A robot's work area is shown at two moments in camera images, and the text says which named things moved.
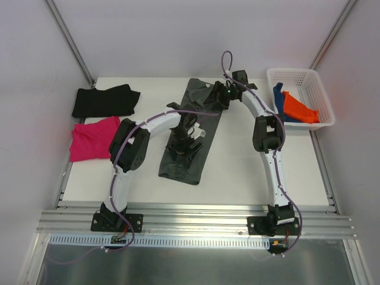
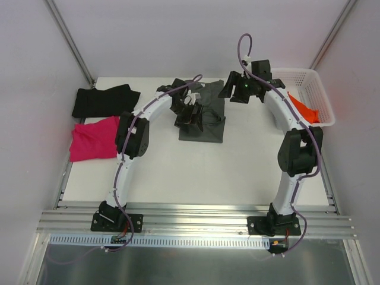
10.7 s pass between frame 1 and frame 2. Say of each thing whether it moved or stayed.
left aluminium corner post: stayed
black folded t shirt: stayed
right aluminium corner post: stayed
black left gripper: moved
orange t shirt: stayed
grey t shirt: moved
